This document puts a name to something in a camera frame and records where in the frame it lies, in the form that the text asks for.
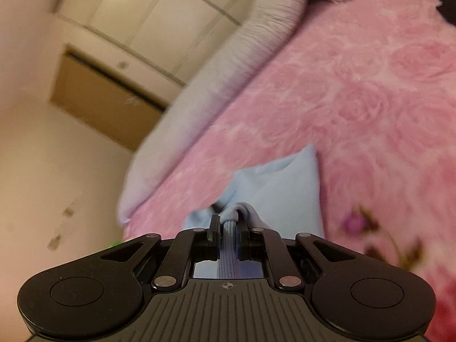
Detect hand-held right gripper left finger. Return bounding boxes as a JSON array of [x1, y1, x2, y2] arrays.
[[100, 214, 221, 290]]

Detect light blue pants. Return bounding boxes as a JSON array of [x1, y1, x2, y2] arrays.
[[183, 143, 325, 279]]

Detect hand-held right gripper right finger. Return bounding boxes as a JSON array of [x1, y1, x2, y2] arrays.
[[237, 221, 357, 289]]

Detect cream wardrobe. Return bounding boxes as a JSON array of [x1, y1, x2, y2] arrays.
[[53, 0, 261, 87]]

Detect pink rose-pattern blanket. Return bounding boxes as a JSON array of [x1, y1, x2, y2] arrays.
[[123, 0, 456, 342]]

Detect brown wooden door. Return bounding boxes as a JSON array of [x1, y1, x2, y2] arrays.
[[50, 52, 169, 151]]

